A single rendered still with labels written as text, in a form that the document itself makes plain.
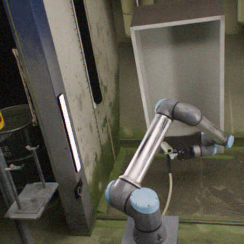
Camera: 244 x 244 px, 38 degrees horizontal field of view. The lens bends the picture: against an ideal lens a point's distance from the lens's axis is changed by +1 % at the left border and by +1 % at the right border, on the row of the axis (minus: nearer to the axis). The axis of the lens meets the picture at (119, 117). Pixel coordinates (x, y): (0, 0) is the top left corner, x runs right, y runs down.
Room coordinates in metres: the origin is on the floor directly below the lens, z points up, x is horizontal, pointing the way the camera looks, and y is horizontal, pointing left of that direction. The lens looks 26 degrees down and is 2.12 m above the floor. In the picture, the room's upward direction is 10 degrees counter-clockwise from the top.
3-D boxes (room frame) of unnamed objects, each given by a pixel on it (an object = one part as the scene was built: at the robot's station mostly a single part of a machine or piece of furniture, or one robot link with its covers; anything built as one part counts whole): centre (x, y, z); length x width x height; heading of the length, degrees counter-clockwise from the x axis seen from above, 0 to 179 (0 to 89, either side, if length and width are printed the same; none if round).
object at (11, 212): (1.80, 0.63, 0.78); 0.31 x 0.23 x 0.01; 164
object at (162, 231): (1.49, -0.06, 0.69); 0.19 x 0.19 x 0.10
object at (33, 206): (1.79, 0.61, 0.95); 0.26 x 0.15 x 0.32; 164
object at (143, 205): (1.50, -0.05, 0.83); 0.17 x 0.15 x 0.18; 42
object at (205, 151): (2.22, -0.61, 0.66); 0.12 x 0.09 x 0.10; 90
